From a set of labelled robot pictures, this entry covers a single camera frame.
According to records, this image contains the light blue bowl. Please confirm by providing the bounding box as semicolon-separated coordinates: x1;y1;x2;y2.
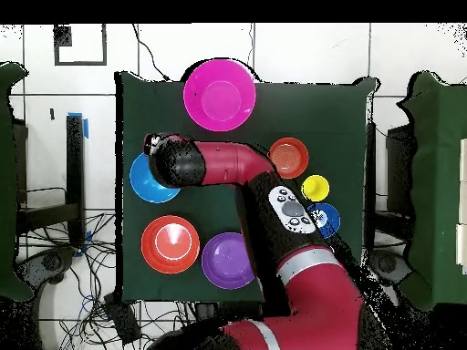
129;152;182;204

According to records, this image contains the small orange bowl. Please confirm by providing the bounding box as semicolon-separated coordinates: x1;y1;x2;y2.
267;137;310;180

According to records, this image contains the floor cable bundle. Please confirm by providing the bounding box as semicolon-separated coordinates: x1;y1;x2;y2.
16;211;121;350

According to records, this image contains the thin black floor cable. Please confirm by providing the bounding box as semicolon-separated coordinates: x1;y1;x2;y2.
131;23;172;82

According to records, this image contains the black cable tangle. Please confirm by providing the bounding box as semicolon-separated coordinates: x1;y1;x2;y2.
140;301;198;350

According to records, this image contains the yellow cup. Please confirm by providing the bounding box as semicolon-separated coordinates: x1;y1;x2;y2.
301;174;330;202

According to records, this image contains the small dark blue bowl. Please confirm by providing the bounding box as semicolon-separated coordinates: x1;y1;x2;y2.
306;202;341;240

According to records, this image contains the large pink bowl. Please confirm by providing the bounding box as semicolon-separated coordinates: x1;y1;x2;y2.
182;58;257;132

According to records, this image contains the purple bowl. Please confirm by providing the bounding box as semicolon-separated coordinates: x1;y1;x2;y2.
201;232;256;291

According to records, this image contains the green cloth covered table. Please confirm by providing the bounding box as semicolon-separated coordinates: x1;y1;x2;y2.
396;71;467;312
0;60;35;303

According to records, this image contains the blue tape strip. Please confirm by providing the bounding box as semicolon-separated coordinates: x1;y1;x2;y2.
67;111;90;140

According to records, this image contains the black caster base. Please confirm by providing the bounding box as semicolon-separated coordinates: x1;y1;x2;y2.
16;245;78;287
366;247;413;289

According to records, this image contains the large orange bowl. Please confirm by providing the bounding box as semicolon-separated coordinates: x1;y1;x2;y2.
140;214;201;275

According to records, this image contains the dark green tablecloth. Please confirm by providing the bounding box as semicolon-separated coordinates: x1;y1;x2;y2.
115;71;378;306

